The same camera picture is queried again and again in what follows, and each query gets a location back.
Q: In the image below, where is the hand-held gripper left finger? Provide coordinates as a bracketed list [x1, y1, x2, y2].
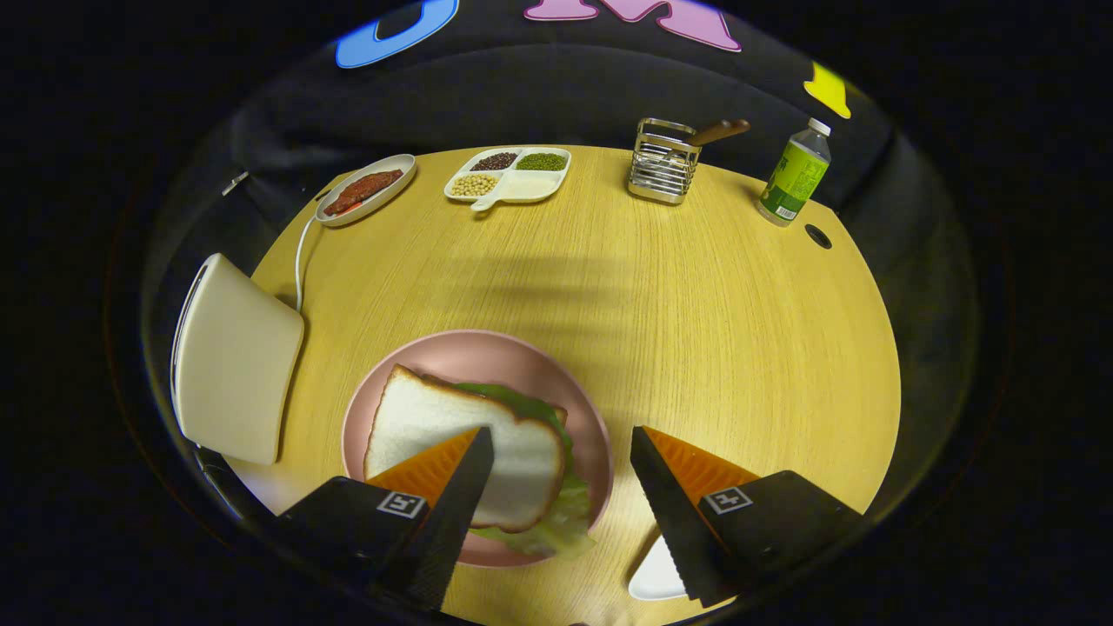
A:
[277, 425, 495, 612]

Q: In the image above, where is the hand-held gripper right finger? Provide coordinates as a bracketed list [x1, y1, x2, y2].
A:
[630, 424, 867, 609]

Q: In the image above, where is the green lettuce leaf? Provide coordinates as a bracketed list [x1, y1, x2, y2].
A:
[454, 383, 599, 561]

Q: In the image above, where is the small white plate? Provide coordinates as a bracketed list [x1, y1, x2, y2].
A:
[628, 532, 696, 602]

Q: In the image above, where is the pink round plate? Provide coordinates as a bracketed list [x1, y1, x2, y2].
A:
[341, 330, 615, 569]

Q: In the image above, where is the cream white toaster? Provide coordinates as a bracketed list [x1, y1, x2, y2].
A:
[174, 254, 305, 464]

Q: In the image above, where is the grey oval plate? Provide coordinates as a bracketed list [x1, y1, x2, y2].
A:
[315, 154, 417, 228]

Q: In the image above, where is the red-brown meat slice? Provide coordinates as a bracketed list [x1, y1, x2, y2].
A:
[323, 170, 405, 216]

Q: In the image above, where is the white divided tray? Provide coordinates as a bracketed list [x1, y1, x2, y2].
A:
[444, 146, 572, 212]

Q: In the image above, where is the green label plastic bottle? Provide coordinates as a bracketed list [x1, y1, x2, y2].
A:
[757, 118, 832, 228]

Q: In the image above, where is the white toaster power cord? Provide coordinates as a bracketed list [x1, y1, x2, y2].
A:
[295, 217, 318, 312]

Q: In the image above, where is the metal wire utensil holder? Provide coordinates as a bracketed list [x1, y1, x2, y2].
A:
[628, 118, 702, 205]

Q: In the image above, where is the wooden utensil handle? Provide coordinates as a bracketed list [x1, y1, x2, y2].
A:
[687, 120, 750, 147]

